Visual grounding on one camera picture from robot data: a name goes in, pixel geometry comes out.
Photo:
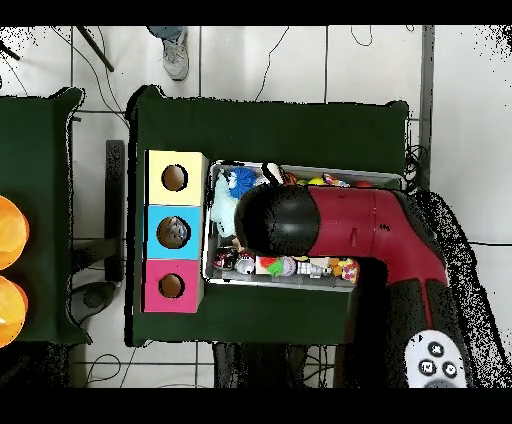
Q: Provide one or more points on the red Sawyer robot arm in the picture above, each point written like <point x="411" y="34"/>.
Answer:
<point x="352" y="224"/>

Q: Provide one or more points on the wooden box with three holes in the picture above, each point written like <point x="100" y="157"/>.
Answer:
<point x="192" y="192"/>

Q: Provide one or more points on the blue fuzzy toy with eyes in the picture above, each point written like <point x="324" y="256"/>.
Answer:
<point x="242" y="182"/>

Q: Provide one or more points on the mint waffle cloth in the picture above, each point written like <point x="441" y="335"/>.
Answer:
<point x="222" y="212"/>

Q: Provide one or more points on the crushed red black can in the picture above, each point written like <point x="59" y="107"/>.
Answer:
<point x="224" y="260"/>

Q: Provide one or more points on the white toy baseball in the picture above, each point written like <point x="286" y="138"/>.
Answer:
<point x="288" y="266"/>

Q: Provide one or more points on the smooth yellow plastic ball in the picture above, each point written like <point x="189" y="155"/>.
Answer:
<point x="316" y="181"/>

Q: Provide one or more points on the dark green table cloth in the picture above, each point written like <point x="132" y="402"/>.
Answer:
<point x="40" y="160"/>
<point x="260" y="128"/>

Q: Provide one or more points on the orange-red plastic ball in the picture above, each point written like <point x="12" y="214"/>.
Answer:
<point x="364" y="184"/>

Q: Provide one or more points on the black upright panel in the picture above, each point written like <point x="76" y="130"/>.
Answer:
<point x="114" y="200"/>

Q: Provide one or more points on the person's foot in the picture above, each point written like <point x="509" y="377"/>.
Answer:
<point x="176" y="60"/>

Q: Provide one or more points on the grey round stand base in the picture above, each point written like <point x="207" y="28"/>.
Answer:
<point x="94" y="300"/>

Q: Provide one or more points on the person's leg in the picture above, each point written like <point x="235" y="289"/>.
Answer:
<point x="168" y="32"/>

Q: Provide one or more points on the black tripod leg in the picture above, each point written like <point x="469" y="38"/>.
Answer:
<point x="10" y="52"/>
<point x="96" y="50"/>

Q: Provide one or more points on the orange round object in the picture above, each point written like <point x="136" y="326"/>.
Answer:
<point x="12" y="232"/>
<point x="10" y="312"/>

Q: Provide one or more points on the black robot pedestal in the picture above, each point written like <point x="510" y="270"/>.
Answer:
<point x="256" y="368"/>

